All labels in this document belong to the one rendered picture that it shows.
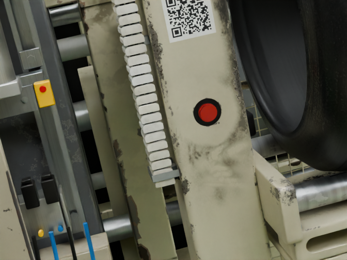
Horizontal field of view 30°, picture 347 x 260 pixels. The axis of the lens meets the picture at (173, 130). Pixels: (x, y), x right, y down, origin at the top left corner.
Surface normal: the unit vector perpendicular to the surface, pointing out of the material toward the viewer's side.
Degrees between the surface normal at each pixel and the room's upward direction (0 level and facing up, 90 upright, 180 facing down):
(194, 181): 90
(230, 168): 90
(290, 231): 90
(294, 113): 33
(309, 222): 0
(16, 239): 90
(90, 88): 47
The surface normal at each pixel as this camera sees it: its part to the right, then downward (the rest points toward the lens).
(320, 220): -0.20, -0.94
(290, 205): 0.18, 0.24
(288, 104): -0.04, -0.56
